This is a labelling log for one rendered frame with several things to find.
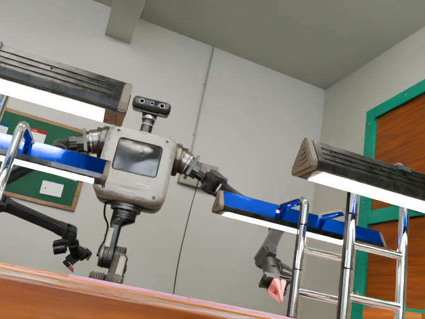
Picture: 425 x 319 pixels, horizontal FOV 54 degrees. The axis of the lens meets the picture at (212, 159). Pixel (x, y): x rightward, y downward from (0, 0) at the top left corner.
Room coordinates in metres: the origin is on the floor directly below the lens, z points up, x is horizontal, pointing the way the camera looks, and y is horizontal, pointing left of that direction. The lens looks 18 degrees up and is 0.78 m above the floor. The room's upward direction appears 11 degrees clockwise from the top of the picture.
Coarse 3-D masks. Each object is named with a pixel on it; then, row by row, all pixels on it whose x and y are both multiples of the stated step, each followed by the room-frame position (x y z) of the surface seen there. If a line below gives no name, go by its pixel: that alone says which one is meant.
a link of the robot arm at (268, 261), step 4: (268, 256) 1.57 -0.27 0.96; (264, 260) 1.57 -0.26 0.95; (268, 260) 1.56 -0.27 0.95; (272, 260) 1.56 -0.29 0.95; (264, 264) 1.55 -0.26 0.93; (268, 264) 1.54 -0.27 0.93; (272, 264) 1.54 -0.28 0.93; (276, 264) 1.56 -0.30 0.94; (280, 268) 1.57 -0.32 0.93; (280, 272) 1.57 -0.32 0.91
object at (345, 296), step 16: (352, 192) 0.97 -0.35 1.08; (352, 208) 0.97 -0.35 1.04; (400, 208) 1.02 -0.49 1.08; (352, 224) 0.97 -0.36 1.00; (400, 224) 1.01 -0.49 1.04; (352, 240) 0.97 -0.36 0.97; (400, 240) 1.01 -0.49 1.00; (352, 256) 0.97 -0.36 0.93; (400, 256) 1.01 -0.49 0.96; (352, 272) 0.98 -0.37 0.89; (400, 272) 1.01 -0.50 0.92; (400, 288) 1.01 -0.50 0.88; (368, 304) 1.00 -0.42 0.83; (384, 304) 1.00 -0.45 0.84; (400, 304) 1.01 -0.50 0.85
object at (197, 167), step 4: (196, 160) 1.93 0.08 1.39; (192, 164) 1.93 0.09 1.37; (196, 164) 1.94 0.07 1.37; (200, 164) 1.95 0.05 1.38; (188, 168) 1.93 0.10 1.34; (192, 168) 1.93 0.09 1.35; (196, 168) 1.94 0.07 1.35; (200, 168) 1.95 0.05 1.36; (204, 168) 1.96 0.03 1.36; (188, 172) 1.93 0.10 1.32; (192, 172) 1.95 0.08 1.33; (196, 172) 1.94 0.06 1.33; (200, 172) 1.95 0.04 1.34; (204, 172) 1.95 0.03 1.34; (184, 176) 1.96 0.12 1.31; (188, 176) 1.99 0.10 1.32; (192, 176) 1.96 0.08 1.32; (196, 176) 1.96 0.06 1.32; (200, 176) 1.95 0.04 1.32; (200, 180) 1.98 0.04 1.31
